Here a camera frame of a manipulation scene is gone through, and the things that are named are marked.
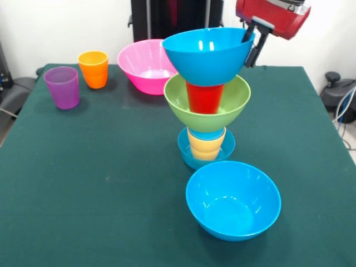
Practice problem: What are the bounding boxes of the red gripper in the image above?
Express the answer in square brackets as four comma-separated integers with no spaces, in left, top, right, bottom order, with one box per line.
[235,0,312,69]

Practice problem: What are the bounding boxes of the large blue bowl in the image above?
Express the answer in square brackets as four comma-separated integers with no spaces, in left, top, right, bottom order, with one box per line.
[162,27,256,86]
[185,160,282,242]

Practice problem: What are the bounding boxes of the red cup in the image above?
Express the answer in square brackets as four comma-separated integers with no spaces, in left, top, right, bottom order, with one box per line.
[185,82,225,115]

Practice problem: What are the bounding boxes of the green bowl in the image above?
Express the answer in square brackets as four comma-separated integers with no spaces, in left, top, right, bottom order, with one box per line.
[163,74,251,134]

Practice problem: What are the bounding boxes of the blue cup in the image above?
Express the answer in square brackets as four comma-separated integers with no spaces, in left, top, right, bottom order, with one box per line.
[189,127,226,141]

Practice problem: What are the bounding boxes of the yellow cup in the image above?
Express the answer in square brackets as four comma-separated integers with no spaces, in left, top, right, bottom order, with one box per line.
[187,127,228,161]

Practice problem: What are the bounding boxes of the pink bowl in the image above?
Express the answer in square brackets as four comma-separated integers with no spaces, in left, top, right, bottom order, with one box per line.
[116,38,179,96]

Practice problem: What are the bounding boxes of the small blue bowl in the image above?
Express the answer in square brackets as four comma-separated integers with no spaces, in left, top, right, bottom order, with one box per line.
[177,126,236,170]

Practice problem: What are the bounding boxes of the black chair base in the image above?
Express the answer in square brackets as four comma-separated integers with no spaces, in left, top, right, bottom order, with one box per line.
[319,71,356,125]

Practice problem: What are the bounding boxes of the orange cup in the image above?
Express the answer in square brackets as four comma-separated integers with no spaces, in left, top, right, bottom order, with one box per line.
[77,50,109,90]

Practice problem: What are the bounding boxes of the purple cup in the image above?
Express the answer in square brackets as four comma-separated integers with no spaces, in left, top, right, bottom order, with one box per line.
[43,66,81,110]

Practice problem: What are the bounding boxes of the dark green tablecloth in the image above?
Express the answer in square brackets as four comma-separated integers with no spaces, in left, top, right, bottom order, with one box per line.
[0,63,356,267]

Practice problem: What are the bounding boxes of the blue and white cables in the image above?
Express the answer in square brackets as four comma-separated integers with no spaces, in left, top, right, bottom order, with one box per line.
[332,85,356,150]

